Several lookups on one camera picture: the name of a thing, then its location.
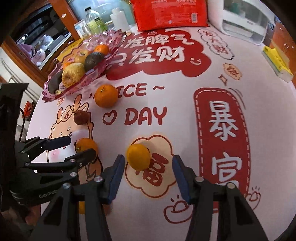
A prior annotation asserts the orange mandarin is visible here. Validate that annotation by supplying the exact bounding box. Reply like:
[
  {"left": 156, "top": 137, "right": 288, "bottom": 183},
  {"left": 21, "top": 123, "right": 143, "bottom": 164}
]
[
  {"left": 94, "top": 84, "right": 118, "bottom": 108},
  {"left": 93, "top": 44, "right": 109, "bottom": 56}
]

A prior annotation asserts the red drink multipack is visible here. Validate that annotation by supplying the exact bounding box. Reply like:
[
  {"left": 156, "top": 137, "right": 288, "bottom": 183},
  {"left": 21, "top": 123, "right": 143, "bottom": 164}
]
[{"left": 131, "top": 0, "right": 208, "bottom": 31}]

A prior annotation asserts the red yellow apple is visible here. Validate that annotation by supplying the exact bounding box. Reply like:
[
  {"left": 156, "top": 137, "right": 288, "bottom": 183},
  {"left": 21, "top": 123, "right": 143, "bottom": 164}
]
[{"left": 74, "top": 49, "right": 92, "bottom": 64}]

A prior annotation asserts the orange mandarin in plate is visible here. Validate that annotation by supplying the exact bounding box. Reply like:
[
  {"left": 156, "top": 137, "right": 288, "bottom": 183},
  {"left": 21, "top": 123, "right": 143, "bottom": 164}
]
[{"left": 93, "top": 44, "right": 109, "bottom": 56}]

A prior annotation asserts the white water dispenser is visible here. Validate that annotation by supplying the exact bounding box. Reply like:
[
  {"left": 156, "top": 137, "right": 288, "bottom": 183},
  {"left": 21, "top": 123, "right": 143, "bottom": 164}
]
[{"left": 207, "top": 0, "right": 275, "bottom": 45}]

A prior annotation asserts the dark avocado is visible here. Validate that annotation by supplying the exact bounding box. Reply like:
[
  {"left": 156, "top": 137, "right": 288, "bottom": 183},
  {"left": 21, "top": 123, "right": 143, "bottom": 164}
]
[{"left": 84, "top": 52, "right": 105, "bottom": 72}]

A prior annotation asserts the yellow tissue pack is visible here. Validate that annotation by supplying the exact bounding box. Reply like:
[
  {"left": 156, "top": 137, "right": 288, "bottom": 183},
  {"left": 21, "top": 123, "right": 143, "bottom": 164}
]
[{"left": 262, "top": 46, "right": 293, "bottom": 83}]

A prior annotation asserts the clear bottle black cap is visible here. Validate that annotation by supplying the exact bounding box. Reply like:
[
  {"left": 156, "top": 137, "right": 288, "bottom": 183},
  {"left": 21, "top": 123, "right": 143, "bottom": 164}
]
[{"left": 85, "top": 7, "right": 108, "bottom": 35}]

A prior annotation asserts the yellow pear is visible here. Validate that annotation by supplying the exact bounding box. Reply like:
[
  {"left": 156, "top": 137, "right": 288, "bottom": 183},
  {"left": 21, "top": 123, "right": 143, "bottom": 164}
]
[{"left": 62, "top": 63, "right": 85, "bottom": 88}]

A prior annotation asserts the white blue paper box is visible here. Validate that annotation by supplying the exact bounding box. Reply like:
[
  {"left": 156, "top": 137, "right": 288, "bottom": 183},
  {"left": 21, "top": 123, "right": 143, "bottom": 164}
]
[{"left": 74, "top": 20, "right": 90, "bottom": 40}]

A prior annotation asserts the small orange behind pear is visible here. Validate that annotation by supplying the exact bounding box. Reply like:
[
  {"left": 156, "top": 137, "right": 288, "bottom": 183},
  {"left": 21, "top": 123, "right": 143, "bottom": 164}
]
[{"left": 62, "top": 61, "right": 74, "bottom": 70}]

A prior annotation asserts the dark red wrinkled fruit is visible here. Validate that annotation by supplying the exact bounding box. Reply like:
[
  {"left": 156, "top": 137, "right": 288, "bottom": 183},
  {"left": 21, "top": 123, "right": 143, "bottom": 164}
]
[{"left": 73, "top": 110, "right": 90, "bottom": 125}]

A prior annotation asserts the white squeeze bottle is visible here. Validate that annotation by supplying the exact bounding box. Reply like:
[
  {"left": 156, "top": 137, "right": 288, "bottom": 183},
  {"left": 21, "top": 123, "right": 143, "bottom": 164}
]
[{"left": 110, "top": 8, "right": 130, "bottom": 32}]

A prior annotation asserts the blackened banana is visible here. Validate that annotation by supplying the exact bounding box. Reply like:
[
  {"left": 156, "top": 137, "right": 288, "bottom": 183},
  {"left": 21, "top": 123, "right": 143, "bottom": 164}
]
[{"left": 48, "top": 70, "right": 63, "bottom": 94}]

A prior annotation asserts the pink glass fruit plate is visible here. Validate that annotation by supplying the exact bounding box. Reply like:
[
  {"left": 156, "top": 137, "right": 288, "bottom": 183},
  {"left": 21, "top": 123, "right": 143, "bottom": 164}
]
[{"left": 42, "top": 30, "right": 126, "bottom": 102}]

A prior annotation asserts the yellow tin box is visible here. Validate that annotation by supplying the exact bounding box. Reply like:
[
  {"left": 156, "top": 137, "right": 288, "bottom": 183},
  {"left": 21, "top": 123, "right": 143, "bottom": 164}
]
[{"left": 57, "top": 39, "right": 84, "bottom": 62}]

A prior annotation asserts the printed pink tablecloth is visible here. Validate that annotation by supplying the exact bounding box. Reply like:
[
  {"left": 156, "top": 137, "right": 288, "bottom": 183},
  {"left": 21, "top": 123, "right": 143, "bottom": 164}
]
[{"left": 27, "top": 27, "right": 295, "bottom": 240}]

